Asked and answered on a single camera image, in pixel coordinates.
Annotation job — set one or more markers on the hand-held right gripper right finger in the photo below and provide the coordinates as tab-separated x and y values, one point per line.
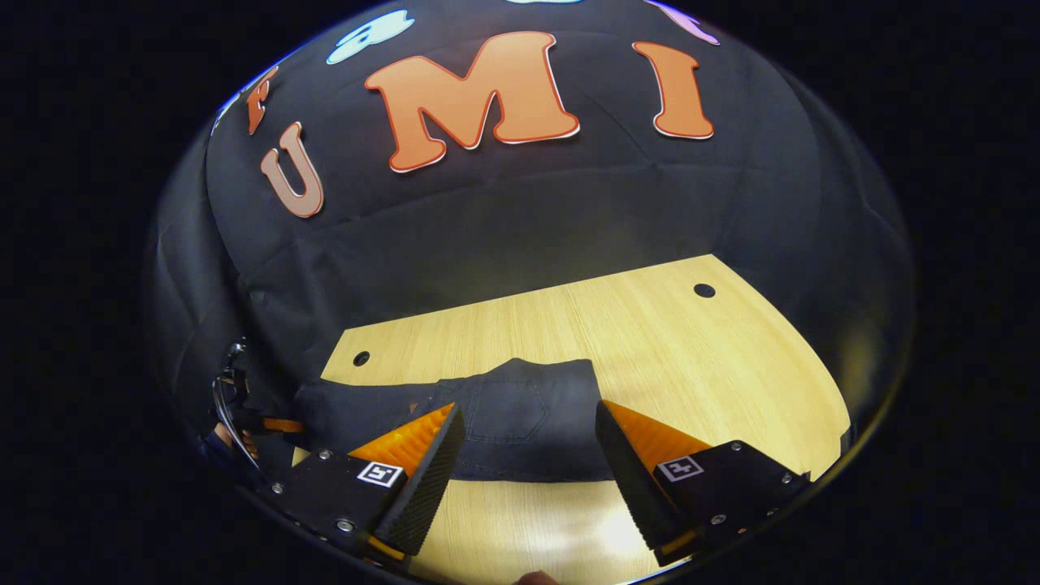
630	479

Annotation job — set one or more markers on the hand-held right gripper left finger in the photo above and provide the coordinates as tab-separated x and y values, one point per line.
426	487

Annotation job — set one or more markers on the black backdrop cloth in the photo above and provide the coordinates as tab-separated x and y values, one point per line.
528	219

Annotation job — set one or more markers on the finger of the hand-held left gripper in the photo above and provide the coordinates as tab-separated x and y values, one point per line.
280	424

